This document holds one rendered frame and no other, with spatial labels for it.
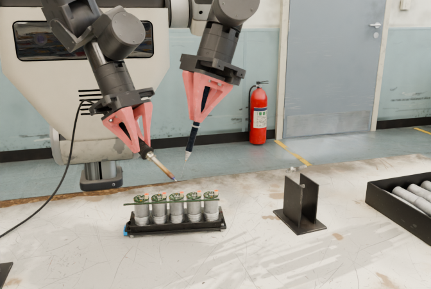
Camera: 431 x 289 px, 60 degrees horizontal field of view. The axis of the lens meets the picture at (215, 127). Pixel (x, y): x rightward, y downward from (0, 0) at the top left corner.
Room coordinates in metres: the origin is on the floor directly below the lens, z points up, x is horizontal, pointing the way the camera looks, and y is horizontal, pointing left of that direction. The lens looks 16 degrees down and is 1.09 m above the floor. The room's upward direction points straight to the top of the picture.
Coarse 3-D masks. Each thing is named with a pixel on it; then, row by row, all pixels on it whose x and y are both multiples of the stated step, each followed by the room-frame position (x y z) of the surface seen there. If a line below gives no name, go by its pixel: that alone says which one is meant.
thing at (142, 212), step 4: (140, 200) 0.53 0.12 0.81; (148, 200) 0.54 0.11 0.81; (144, 204) 0.53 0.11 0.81; (148, 204) 0.54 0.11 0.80; (136, 208) 0.53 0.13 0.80; (140, 208) 0.53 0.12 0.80; (144, 208) 0.53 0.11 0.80; (148, 208) 0.54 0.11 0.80; (136, 212) 0.53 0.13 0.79; (140, 212) 0.53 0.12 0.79; (144, 212) 0.53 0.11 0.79; (148, 212) 0.54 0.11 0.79; (136, 216) 0.53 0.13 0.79; (140, 216) 0.53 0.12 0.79; (144, 216) 0.53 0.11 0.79; (148, 216) 0.54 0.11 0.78; (136, 220) 0.53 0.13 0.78; (140, 220) 0.53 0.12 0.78; (144, 220) 0.53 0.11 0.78; (148, 220) 0.54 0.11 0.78; (140, 224) 0.53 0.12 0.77; (144, 224) 0.53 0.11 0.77
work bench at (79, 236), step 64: (128, 192) 0.69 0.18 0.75; (256, 192) 0.69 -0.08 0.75; (320, 192) 0.69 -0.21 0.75; (0, 256) 0.48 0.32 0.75; (64, 256) 0.48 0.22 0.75; (128, 256) 0.48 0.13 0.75; (192, 256) 0.48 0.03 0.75; (256, 256) 0.48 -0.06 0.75; (320, 256) 0.48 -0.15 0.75; (384, 256) 0.48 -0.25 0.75
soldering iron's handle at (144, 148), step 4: (104, 112) 0.67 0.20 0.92; (120, 124) 0.64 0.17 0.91; (124, 124) 0.64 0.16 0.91; (124, 128) 0.63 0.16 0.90; (124, 132) 0.63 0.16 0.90; (128, 136) 0.62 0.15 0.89; (140, 140) 0.61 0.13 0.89; (140, 144) 0.60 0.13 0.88; (144, 144) 0.61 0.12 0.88; (140, 148) 0.60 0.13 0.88; (144, 148) 0.60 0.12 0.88; (148, 148) 0.60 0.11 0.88; (152, 148) 0.60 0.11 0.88; (140, 152) 0.60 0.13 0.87; (144, 152) 0.59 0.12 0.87; (144, 156) 0.60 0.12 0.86
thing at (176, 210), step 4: (176, 196) 0.55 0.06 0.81; (172, 200) 0.54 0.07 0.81; (180, 200) 0.54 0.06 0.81; (172, 204) 0.54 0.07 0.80; (176, 204) 0.54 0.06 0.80; (180, 204) 0.54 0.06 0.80; (172, 208) 0.54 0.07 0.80; (176, 208) 0.54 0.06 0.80; (180, 208) 0.54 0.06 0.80; (172, 212) 0.54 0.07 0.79; (176, 212) 0.54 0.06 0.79; (180, 212) 0.54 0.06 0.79; (184, 212) 0.55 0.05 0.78; (172, 216) 0.54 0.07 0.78; (176, 216) 0.54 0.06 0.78; (180, 216) 0.54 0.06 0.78; (184, 216) 0.55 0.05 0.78; (172, 220) 0.54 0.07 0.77; (176, 220) 0.54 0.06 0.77; (180, 220) 0.54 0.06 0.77
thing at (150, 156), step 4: (148, 152) 0.60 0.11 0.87; (152, 152) 0.60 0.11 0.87; (148, 156) 0.59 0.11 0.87; (152, 156) 0.59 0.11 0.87; (148, 160) 0.59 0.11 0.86; (152, 160) 0.59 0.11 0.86; (156, 160) 0.59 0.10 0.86; (156, 164) 0.58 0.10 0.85; (160, 164) 0.58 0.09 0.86; (160, 168) 0.58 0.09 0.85; (164, 168) 0.58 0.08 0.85; (164, 172) 0.57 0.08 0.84; (168, 172) 0.57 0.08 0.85; (168, 176) 0.57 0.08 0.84; (172, 176) 0.56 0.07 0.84
